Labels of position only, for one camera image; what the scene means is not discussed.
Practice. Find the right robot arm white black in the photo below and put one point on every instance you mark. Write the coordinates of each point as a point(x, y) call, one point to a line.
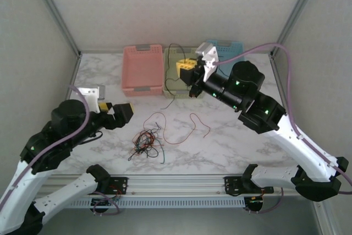
point(302, 147)

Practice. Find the pink plastic basket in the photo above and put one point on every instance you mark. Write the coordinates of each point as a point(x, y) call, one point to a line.
point(141, 67)

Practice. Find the green plastic basket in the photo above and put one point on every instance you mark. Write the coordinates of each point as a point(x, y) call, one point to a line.
point(171, 67)

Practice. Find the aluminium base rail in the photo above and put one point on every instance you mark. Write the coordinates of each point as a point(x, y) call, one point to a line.
point(176, 184)

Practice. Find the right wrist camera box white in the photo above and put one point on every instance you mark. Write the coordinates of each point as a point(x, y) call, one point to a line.
point(210, 59)

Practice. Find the aluminium frame post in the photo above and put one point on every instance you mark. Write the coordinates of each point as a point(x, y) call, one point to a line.
point(55, 12)
point(297, 12)

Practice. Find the blue plastic basket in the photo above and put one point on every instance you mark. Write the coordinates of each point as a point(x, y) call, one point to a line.
point(231, 46)

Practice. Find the aluminium table edge rail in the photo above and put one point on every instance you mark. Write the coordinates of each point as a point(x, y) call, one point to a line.
point(72, 81)
point(279, 81)

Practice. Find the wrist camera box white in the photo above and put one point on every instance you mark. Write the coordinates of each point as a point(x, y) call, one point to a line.
point(210, 59)
point(90, 93)

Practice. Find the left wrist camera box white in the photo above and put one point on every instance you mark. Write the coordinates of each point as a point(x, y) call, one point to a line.
point(90, 93)

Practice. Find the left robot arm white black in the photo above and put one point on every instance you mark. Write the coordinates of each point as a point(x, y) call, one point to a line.
point(63, 193)

